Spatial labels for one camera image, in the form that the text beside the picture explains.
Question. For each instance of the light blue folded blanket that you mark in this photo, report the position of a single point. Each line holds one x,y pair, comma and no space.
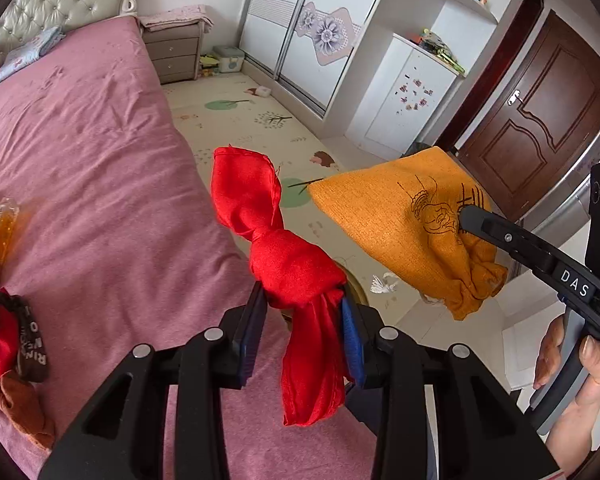
25,55

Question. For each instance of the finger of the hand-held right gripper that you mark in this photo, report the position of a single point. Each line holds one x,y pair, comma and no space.
505,237

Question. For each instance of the bed with pink sheet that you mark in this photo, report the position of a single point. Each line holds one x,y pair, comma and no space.
105,160

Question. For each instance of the brown nightstand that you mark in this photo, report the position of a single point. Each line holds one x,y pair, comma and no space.
175,55

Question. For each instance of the amber bottle with gold cap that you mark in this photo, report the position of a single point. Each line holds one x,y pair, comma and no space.
0,235

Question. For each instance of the colourful toys on cabinet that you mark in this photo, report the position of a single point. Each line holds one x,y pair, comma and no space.
437,47

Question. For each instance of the white green storage box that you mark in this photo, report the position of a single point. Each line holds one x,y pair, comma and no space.
229,59

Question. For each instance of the dark brown wooden door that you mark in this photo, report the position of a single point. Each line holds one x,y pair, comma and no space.
545,125

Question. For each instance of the white shelf cabinet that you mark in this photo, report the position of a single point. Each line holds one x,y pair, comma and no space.
405,100

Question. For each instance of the yellow green toys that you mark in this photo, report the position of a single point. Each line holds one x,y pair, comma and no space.
209,64

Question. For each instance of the printed floor play mat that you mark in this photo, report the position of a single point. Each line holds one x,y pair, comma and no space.
240,125

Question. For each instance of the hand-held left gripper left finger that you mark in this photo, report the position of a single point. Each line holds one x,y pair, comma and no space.
250,340

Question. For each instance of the person's right hand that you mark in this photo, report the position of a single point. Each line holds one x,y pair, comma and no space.
597,385

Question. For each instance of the brown cloth piece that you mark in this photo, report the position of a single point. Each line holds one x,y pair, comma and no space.
22,405

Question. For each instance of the red knotted cloth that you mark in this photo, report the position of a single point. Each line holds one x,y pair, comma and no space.
290,265

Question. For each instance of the white flower print wardrobe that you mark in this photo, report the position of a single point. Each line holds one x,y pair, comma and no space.
280,25

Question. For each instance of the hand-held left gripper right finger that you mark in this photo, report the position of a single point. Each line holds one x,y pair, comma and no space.
352,345

